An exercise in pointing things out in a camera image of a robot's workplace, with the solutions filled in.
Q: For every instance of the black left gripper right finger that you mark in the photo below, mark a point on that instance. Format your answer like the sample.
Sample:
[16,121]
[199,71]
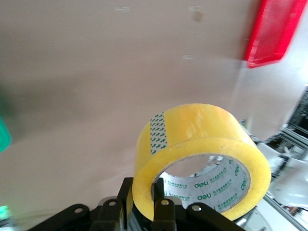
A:
[164,216]

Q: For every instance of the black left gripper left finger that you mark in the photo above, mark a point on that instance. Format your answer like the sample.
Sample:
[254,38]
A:
[110,216]

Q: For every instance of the yellow packing tape roll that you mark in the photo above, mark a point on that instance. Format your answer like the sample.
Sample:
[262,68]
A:
[192,125]

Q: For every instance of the green plastic tray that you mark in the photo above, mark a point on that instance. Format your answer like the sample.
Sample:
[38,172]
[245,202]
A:
[3,134]

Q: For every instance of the clear tape piece with brown patch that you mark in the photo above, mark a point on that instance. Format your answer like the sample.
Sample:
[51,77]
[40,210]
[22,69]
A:
[196,15]

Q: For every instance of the empty red plastic tray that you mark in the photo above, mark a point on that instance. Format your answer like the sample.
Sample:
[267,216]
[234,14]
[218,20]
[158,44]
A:
[272,36]

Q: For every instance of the aluminium frame rack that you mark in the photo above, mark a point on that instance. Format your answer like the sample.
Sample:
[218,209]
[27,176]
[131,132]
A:
[296,134]

